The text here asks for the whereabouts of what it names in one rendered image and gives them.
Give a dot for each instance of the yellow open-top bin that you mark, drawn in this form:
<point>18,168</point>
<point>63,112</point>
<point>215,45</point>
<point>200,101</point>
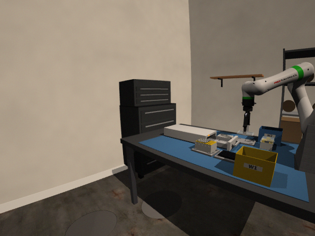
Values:
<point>255,165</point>

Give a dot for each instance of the white rectangular frame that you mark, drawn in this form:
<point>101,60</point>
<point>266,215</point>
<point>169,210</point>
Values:
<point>224,159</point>

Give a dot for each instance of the blue flat mat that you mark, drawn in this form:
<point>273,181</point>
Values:
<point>286,180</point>

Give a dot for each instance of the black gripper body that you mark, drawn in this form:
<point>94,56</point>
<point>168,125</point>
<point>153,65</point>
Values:
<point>247,109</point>

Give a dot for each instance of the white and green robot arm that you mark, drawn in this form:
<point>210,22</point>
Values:
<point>295,78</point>

